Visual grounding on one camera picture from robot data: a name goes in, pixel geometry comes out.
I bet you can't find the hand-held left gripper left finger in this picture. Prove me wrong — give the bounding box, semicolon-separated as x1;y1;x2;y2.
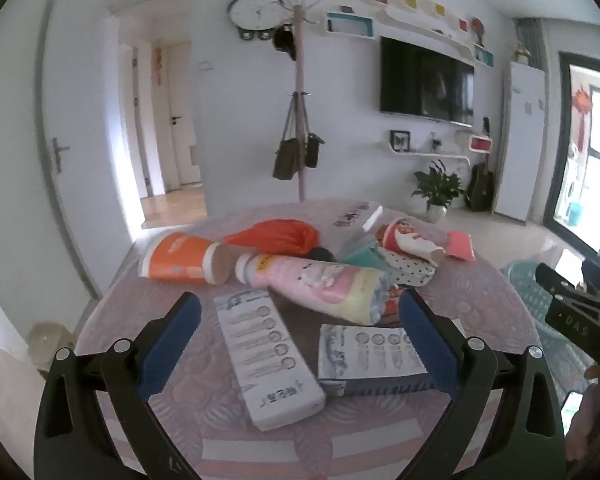
34;291;203;480

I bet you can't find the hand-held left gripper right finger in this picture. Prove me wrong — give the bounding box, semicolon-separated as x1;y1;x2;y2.
399;289;567;480

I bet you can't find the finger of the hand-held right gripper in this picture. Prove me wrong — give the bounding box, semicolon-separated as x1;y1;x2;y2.
535;262;582;302

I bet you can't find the polka-dot white wrapper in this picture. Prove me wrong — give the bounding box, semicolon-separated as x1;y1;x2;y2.
380;249;438;287

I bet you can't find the teal packet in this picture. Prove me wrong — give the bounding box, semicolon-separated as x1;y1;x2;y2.
340;240;396;273

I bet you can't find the person's right forearm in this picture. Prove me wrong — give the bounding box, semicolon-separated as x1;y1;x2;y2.
565;362;600;461

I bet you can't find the pink patterned tablecloth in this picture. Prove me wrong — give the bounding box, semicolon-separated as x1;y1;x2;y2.
75;197;541;480

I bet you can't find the red yellow snack wrapper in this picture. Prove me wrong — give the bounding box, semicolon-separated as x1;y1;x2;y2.
380;285;406;317

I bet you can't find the short white printed box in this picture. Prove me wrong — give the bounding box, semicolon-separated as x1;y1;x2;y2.
317;324;438;397

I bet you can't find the orange paper cup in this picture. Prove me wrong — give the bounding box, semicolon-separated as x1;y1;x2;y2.
137;231;232;286

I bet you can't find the long white printed box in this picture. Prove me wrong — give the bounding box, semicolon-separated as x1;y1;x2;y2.
214;290;327;432

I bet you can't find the crushed red white cup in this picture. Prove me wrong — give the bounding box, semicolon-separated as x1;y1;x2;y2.
377;217;448;266

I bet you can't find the black guitar bag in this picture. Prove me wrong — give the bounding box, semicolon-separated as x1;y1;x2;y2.
466;162;494;212

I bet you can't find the white round bin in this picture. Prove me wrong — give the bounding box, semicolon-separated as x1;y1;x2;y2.
27;322;76;376

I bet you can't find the pink cartoon print packet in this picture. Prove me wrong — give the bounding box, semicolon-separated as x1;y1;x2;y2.
235;252;388;326

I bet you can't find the white refrigerator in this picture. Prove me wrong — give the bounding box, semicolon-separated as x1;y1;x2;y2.
495;60;547;222

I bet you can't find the dark framed balcony door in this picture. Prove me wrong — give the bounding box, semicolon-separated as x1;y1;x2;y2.
542;51;600;256

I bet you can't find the green potted plant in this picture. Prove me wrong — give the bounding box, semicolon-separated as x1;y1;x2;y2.
411;160;463;223

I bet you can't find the orange plastic bag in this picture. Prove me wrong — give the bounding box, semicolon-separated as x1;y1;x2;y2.
224;219;321;256

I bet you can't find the red knot decoration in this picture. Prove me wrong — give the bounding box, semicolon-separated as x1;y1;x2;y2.
572;87;593;146

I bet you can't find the olive hanging bag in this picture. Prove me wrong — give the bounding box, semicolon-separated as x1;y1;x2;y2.
272;92;306;181

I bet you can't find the black hanging pouch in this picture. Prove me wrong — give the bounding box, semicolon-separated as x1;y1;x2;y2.
304;132;326;168

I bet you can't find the grey curtain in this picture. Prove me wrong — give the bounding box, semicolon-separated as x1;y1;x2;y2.
515;17;543;68

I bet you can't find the white room door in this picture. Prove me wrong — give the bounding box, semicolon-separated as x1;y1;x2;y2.
42;0;141;301

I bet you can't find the white hallway door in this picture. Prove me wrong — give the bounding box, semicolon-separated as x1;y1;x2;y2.
167;42;201;186

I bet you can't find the pink coat rack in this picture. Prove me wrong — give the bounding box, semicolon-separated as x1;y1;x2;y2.
280;0;331;203

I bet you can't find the black cap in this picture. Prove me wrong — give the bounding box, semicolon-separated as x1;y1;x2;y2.
272;24;298;61

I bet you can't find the blue framed box shelf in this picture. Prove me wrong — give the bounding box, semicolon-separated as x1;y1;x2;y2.
326;11;373;40

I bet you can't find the white low wall shelf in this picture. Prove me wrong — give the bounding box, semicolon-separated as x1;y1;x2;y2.
380;130;473;166

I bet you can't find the silver door handle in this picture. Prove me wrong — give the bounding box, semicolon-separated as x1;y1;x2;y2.
51;137;71;176

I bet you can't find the wall-mounted television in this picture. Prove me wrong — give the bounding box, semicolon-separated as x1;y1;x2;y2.
380;36;476;128

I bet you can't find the white curved wall shelf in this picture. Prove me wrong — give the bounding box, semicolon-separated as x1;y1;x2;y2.
322;0;496;68

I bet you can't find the white wall clock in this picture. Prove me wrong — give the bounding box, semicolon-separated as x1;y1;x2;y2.
226;0;284;41

